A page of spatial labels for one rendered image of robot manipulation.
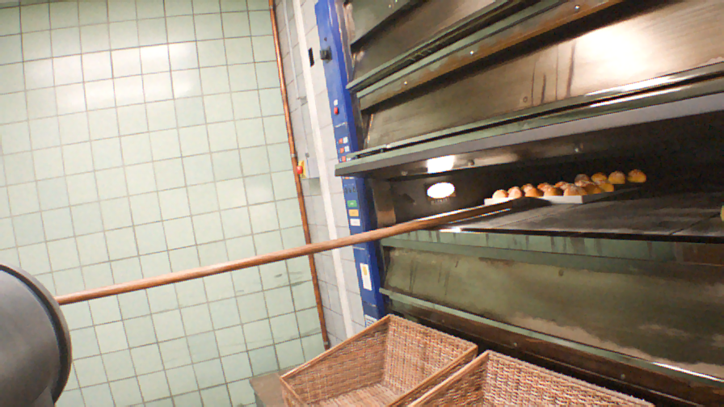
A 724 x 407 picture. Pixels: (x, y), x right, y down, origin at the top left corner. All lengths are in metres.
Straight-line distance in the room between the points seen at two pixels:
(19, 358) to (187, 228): 2.45
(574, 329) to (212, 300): 1.96
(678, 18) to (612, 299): 0.57
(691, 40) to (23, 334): 0.93
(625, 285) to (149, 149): 2.24
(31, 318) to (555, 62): 1.06
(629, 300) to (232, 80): 2.25
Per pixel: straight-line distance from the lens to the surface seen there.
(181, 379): 2.79
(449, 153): 1.20
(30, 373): 0.24
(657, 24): 0.99
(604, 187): 1.90
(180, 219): 2.65
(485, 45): 1.30
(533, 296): 1.29
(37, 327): 0.26
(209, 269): 1.45
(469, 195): 2.16
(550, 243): 1.20
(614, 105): 0.85
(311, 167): 2.43
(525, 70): 1.21
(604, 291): 1.15
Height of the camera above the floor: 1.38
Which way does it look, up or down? 3 degrees down
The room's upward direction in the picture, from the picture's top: 9 degrees counter-clockwise
